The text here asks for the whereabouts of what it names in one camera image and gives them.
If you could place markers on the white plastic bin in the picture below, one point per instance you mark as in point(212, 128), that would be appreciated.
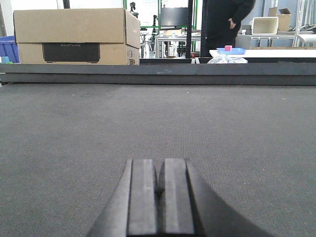
point(264, 25)

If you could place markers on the large cardboard box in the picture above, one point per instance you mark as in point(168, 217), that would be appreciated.
point(104, 36)

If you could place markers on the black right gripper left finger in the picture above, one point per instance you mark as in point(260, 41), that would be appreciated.
point(132, 209)

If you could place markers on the black metal post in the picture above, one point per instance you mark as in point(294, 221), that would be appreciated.
point(189, 29)

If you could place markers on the black foam board stack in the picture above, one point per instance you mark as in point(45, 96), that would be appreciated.
point(256, 74)

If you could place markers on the blue storage crate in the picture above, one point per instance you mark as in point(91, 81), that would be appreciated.
point(9, 48)

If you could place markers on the blue shallow tray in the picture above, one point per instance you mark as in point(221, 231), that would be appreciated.
point(233, 51)

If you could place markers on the small cardboard box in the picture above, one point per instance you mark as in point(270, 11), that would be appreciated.
point(284, 17)

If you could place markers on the clear plastic bag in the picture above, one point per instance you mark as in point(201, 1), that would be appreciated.
point(226, 59)

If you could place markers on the pink cube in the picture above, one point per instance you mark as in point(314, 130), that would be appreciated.
point(228, 47)

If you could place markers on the black monitor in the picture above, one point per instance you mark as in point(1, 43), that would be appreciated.
point(173, 17)

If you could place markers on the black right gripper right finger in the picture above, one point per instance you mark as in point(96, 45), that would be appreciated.
point(191, 208)

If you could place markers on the person in black clothes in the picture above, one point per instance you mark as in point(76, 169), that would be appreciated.
point(224, 19)

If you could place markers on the white table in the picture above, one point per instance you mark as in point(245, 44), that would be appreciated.
point(273, 55)

